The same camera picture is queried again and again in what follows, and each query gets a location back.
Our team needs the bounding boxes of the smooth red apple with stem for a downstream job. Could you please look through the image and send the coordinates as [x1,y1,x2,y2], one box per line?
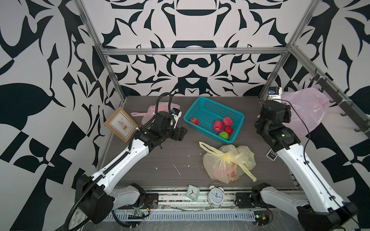
[190,118,199,125]

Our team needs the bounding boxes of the pink plastic bag front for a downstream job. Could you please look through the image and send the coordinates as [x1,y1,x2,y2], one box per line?
[281,88,330,140]

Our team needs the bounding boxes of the pink plastic bag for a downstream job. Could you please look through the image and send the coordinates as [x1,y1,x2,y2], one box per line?
[131,102,169,125]
[281,88,330,140]

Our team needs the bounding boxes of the small dark red apple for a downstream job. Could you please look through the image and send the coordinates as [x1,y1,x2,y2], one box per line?
[224,126,233,135]

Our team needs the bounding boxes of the green apple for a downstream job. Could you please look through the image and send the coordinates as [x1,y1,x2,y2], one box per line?
[218,131,229,141]

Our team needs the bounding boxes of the yellow plastic bag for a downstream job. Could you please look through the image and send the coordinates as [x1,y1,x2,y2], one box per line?
[199,142,257,184]

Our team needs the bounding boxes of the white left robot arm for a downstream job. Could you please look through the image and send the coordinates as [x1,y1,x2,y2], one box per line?
[73,108,188,224]

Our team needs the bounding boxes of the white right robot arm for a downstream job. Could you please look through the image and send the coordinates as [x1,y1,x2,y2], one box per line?
[251,100,358,231]

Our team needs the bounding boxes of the pink plastic bag rear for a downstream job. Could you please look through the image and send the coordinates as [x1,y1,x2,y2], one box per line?
[131,102,169,125]

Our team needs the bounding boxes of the gold framed picture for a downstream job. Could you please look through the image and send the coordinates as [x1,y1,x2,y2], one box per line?
[105,107,138,142]

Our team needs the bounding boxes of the grey calculator remote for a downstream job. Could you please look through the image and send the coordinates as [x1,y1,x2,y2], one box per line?
[266,149,278,161]

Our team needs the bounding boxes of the teal perforated plastic basket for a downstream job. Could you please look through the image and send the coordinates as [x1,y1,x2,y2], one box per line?
[184,97,245,144]

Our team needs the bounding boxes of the small teal square clock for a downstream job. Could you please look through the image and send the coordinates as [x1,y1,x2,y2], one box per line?
[186,184,200,201]

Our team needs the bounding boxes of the white twin-bell alarm clock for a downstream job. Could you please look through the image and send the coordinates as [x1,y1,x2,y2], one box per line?
[207,182,225,208]

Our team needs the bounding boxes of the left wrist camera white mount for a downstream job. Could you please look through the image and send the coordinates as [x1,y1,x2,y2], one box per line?
[172,107,182,129]

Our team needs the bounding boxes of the wall hook rail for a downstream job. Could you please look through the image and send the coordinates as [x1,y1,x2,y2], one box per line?
[311,68,370,138]

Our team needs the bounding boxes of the white slotted cable duct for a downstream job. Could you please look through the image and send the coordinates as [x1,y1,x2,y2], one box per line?
[116,210,255,222]

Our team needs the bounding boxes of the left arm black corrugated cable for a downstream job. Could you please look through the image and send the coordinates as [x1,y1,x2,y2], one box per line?
[63,92,174,231]

